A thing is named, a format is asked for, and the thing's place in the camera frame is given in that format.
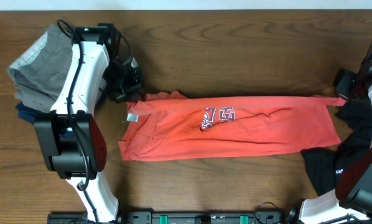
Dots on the folded navy garment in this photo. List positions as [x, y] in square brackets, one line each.
[26, 113]

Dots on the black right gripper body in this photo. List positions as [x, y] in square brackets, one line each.
[349, 87]

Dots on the black garment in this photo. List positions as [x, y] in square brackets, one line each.
[323, 166]

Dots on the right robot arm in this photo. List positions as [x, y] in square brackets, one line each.
[343, 178]

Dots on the folded grey shorts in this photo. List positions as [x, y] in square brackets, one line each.
[40, 72]

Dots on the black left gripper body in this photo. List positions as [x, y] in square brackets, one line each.
[124, 86]

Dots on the red printed t-shirt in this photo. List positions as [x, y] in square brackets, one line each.
[170, 126]

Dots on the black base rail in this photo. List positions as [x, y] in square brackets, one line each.
[272, 215]

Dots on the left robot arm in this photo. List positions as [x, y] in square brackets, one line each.
[71, 142]

